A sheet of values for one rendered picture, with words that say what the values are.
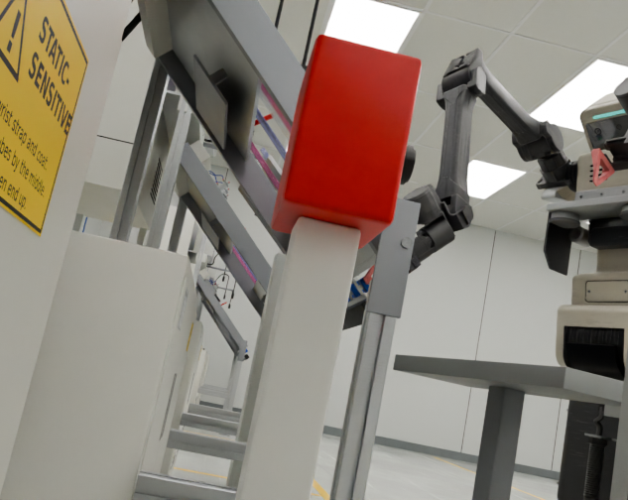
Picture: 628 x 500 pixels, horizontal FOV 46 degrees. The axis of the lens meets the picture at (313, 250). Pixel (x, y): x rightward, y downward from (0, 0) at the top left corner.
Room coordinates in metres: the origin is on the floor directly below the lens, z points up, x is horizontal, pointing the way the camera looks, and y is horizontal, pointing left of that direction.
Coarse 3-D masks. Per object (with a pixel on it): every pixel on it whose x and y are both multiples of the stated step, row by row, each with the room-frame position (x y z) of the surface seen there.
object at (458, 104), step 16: (480, 80) 1.57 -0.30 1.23; (448, 96) 1.59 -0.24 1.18; (464, 96) 1.57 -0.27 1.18; (448, 112) 1.57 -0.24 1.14; (464, 112) 1.56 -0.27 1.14; (448, 128) 1.55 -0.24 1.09; (464, 128) 1.55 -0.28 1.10; (448, 144) 1.53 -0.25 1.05; (464, 144) 1.54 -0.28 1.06; (448, 160) 1.52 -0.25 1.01; (464, 160) 1.53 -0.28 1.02; (448, 176) 1.50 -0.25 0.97; (464, 176) 1.52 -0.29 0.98; (448, 192) 1.48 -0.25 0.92; (464, 192) 1.49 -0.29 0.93; (448, 208) 1.47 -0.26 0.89
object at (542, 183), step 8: (560, 152) 1.89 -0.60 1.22; (544, 160) 1.91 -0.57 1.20; (552, 160) 1.89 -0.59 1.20; (560, 160) 1.89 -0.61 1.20; (568, 160) 1.90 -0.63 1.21; (544, 168) 1.92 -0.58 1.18; (552, 168) 1.91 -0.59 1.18; (560, 168) 1.90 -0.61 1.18; (544, 176) 1.93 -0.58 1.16; (552, 176) 1.92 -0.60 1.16; (560, 176) 1.91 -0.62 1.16; (536, 184) 1.98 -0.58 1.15; (544, 184) 1.95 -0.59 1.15; (552, 184) 1.93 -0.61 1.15; (560, 184) 1.91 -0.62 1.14; (568, 184) 1.89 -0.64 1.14
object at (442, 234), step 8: (440, 216) 1.44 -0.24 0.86; (432, 224) 1.43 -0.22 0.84; (440, 224) 1.42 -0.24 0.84; (448, 224) 1.42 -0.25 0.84; (432, 232) 1.42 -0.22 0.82; (440, 232) 1.42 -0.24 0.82; (448, 232) 1.43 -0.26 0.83; (432, 240) 1.43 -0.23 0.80; (440, 240) 1.43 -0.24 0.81; (448, 240) 1.44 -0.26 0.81; (440, 248) 1.44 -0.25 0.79
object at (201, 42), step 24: (168, 0) 1.44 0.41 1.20; (192, 0) 1.28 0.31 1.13; (192, 24) 1.38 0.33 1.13; (216, 24) 1.23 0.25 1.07; (192, 48) 1.50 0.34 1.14; (216, 48) 1.33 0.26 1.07; (192, 72) 1.65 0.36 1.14; (216, 72) 1.38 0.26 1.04; (240, 72) 1.29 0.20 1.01; (216, 96) 1.40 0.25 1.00; (240, 96) 1.39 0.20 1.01; (216, 120) 1.54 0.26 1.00; (240, 120) 1.52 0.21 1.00; (240, 144) 1.66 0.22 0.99
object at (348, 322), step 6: (354, 306) 1.48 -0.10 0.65; (360, 306) 1.40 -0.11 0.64; (348, 312) 1.54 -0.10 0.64; (354, 312) 1.49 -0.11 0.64; (360, 312) 1.44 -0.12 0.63; (348, 318) 1.57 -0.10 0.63; (354, 318) 1.52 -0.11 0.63; (360, 318) 1.47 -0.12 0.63; (348, 324) 1.61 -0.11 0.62; (354, 324) 1.56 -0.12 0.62; (360, 324) 1.51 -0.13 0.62
